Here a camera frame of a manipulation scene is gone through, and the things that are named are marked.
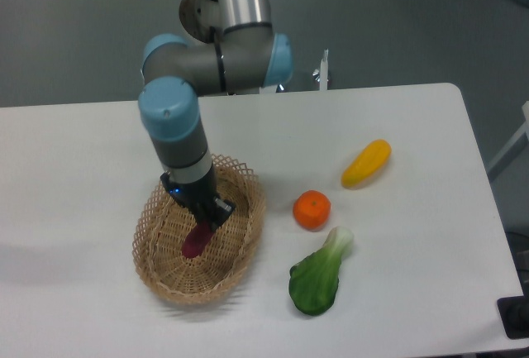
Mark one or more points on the purple sweet potato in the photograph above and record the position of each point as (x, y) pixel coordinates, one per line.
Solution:
(195, 243)

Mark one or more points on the black device at table edge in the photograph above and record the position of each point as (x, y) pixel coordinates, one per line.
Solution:
(514, 315)

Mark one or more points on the yellow mango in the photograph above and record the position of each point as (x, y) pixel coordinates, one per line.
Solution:
(367, 163)

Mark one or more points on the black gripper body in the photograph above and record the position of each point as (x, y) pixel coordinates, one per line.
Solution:
(199, 194)

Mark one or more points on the woven wicker basket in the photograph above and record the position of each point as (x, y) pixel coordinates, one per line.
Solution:
(163, 226)

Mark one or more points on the orange tangerine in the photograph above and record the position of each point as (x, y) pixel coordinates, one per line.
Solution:
(311, 210)

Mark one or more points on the green bok choy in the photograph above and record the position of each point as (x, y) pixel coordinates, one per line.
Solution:
(314, 281)

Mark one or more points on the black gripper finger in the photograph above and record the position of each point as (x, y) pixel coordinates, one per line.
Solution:
(206, 220)

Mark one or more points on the white frame at right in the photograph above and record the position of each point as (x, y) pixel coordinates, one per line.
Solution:
(510, 150)

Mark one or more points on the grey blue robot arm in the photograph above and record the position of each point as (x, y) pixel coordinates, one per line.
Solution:
(241, 52)

